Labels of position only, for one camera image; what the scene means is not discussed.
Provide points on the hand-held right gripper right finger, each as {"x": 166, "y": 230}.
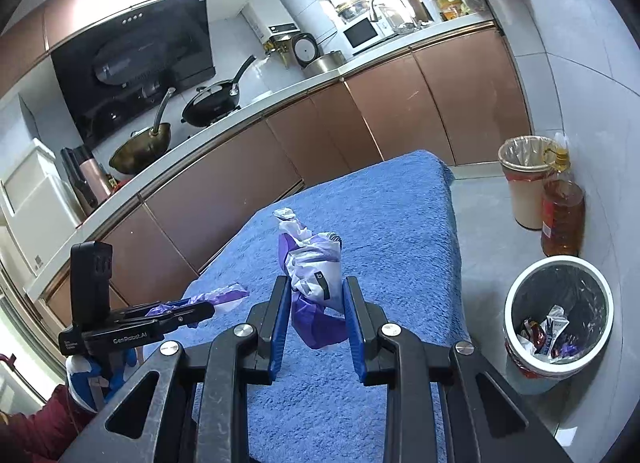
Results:
{"x": 356, "y": 335}

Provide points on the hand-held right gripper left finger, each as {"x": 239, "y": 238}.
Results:
{"x": 280, "y": 330}

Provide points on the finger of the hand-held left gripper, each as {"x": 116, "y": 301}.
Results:
{"x": 192, "y": 315}
{"x": 135, "y": 312}

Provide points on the purple wrapper strip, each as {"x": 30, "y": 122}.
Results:
{"x": 220, "y": 295}

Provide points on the purple white snack wrapper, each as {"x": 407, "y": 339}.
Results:
{"x": 312, "y": 268}

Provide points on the white bin with black liner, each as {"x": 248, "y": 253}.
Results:
{"x": 520, "y": 308}

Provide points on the person's left forearm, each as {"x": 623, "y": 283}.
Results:
{"x": 40, "y": 428}

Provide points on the person's left hand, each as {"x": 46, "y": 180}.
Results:
{"x": 82, "y": 378}

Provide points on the white appliance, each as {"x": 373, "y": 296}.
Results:
{"x": 35, "y": 203}

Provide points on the pink thermos bottle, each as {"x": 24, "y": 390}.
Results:
{"x": 96, "y": 180}

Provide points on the black knife block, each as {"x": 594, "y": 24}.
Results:
{"x": 74, "y": 178}

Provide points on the blue towel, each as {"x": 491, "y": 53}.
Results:
{"x": 380, "y": 223}

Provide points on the brown kitchen base cabinets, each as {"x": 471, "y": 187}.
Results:
{"x": 240, "y": 183}

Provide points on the red snack wrapper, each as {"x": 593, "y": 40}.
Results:
{"x": 532, "y": 333}

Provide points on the black frying pan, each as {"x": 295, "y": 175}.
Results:
{"x": 210, "y": 105}

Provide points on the small purple wrapper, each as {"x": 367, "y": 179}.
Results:
{"x": 568, "y": 349}

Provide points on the beige bin with clear liner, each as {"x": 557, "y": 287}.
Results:
{"x": 525, "y": 193}

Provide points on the black range hood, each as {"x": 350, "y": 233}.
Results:
{"x": 145, "y": 63}

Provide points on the white kitchen countertop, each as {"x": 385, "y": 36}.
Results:
{"x": 280, "y": 98}

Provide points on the cooking oil bottle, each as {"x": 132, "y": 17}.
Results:
{"x": 562, "y": 218}

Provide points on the steel pot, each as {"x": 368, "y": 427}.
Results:
{"x": 325, "y": 64}

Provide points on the white microwave oven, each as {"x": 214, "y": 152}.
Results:
{"x": 361, "y": 35}

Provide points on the white water heater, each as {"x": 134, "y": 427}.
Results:
{"x": 272, "y": 15}

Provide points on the steel kitchen faucet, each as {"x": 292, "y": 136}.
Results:
{"x": 397, "y": 3}

